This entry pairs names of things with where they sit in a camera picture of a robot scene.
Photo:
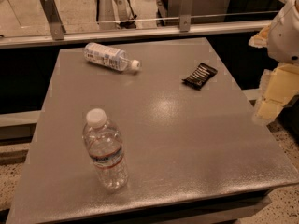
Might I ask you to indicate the lying clear water bottle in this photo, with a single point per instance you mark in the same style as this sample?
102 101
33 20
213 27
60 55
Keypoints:
110 57

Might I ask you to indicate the grey table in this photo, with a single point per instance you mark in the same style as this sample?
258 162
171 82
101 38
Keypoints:
182 145

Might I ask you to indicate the upright clear water bottle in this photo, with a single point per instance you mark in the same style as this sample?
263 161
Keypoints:
103 141

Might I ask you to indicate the black snack wrapper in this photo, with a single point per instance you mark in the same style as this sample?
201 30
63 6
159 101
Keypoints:
200 76

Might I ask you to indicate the metal guard rail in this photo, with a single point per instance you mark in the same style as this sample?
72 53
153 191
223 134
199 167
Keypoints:
134 35

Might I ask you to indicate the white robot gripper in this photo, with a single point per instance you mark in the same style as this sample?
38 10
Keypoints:
286 37

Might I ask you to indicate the right metal rail bracket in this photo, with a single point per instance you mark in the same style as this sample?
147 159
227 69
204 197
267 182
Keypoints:
185 14

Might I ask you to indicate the left metal rail bracket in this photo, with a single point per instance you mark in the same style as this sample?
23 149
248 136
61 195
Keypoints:
56 26

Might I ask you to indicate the metal rail bracket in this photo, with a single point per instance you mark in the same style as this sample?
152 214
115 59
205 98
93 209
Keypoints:
185 14
56 26

